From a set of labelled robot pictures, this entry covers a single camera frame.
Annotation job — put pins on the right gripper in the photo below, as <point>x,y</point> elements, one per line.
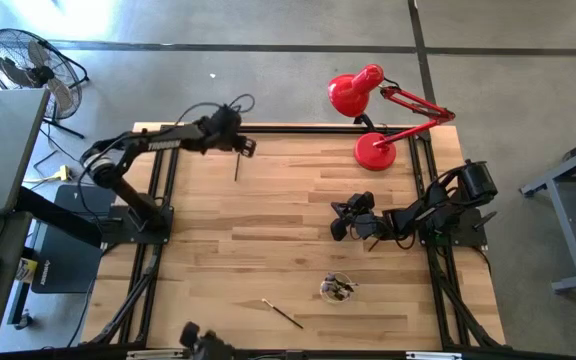
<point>368,225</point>

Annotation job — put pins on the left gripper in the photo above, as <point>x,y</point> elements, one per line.
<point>225,130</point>

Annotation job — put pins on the small thin makeup brush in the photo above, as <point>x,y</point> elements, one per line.
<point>237,170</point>

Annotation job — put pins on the large fluffy powder brush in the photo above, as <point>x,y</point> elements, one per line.
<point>329,282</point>

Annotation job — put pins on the black makeup brush silver ferrule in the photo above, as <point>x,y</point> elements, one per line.
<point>340,296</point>
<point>350,286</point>

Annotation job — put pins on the thin black makeup brush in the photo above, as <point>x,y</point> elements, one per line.
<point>334,292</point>

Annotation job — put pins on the black makeup brush pale tip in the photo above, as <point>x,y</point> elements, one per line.
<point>283,314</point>

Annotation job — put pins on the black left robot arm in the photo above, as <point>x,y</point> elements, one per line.
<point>168,140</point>

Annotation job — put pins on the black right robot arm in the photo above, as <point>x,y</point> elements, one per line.
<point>478,180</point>

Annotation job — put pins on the red desk lamp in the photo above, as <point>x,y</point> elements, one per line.
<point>373,155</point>

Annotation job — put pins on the silver aluminium bar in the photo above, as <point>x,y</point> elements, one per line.
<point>433,355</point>
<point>153,355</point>

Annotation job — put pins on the yellow white power plug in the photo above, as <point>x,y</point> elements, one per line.
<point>63,174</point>

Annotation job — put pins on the black unidentified object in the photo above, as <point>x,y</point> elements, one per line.
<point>208,347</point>

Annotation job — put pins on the black desk foot beam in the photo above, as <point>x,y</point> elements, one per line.
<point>58,217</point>

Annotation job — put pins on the black box white logo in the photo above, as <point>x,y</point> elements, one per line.
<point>68,270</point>

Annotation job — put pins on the black floor fan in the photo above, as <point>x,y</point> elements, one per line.
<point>33,75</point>

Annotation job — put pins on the yellow white card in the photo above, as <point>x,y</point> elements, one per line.
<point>27,270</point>

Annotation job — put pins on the black desk caster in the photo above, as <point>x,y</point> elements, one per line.
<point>24,320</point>

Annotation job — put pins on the black aluminium table frame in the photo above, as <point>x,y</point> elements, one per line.
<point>293,130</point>

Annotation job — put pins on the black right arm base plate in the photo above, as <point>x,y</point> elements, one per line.
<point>468,235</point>

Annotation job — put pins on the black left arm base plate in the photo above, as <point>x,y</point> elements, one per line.
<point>118,232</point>

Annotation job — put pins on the grey metal table frame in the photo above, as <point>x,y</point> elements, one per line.
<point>565,227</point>

